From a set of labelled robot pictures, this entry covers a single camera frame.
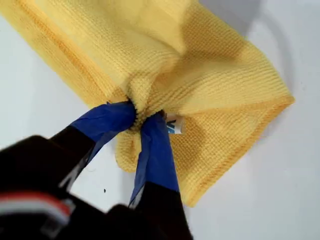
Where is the yellow square microfiber towel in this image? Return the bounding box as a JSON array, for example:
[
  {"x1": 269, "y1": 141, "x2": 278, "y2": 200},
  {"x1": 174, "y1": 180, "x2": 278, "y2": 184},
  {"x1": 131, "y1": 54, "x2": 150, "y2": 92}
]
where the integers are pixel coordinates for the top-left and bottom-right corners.
[{"x1": 0, "y1": 0, "x2": 296, "y2": 208}]

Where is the red white servo wire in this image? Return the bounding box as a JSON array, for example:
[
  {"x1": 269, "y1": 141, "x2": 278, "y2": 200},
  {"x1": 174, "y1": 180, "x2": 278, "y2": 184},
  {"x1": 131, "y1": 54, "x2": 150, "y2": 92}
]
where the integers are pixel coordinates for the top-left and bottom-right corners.
[{"x1": 0, "y1": 191, "x2": 76, "y2": 221}]

